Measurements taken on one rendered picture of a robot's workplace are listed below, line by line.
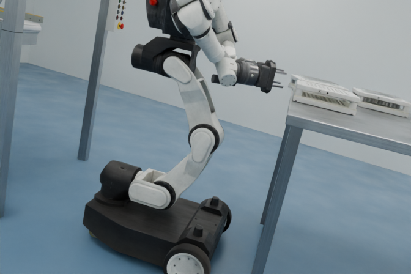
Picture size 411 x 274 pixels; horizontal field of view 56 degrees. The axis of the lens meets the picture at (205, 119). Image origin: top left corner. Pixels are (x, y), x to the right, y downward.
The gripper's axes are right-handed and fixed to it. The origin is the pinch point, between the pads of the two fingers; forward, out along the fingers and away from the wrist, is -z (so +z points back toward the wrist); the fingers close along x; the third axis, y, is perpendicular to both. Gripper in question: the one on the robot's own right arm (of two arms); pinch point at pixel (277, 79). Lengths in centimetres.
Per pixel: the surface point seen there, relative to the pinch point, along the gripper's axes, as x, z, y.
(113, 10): -14, 55, -132
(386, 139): 7, -12, 50
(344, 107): 5.0, -23.1, 15.2
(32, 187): 93, 89, -85
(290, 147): 17.6, 9.2, 34.7
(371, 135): 7.3, -8.3, 47.9
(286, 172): 26.3, 8.5, 35.1
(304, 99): 5.5, -10.2, 7.2
